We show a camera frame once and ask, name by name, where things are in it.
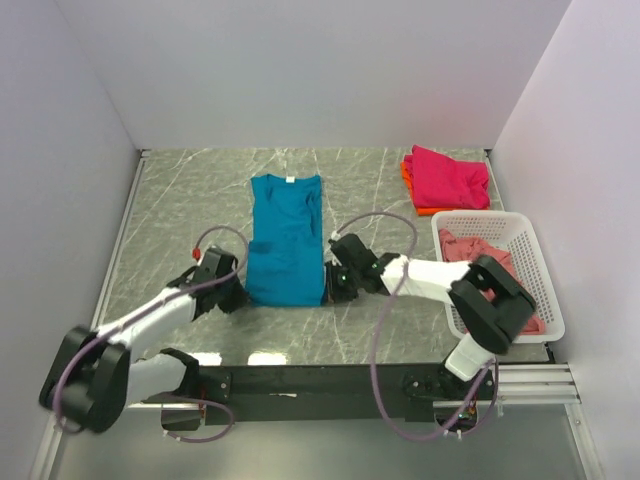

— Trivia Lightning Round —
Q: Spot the blue t shirt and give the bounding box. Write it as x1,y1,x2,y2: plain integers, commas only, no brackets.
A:
246,174,325,307

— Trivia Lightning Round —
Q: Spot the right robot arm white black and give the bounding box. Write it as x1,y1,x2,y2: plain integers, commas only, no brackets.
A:
325,233,536,400

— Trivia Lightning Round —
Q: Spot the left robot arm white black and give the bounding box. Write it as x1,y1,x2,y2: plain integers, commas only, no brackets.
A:
39,247,247,434

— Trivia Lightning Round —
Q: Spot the orange folded t shirt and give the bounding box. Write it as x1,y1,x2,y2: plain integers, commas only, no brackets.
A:
400,162,453,216

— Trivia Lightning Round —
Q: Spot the salmon pink t shirt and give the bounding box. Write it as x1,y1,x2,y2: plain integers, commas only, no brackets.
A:
438,229,546,336

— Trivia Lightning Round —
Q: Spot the magenta folded t shirt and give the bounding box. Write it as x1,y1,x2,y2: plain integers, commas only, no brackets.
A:
400,145,490,210

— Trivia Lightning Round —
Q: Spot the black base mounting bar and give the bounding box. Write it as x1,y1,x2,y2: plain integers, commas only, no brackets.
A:
139,364,499,426

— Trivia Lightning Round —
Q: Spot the white plastic laundry basket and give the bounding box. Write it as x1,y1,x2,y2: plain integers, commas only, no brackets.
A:
431,210,565,344

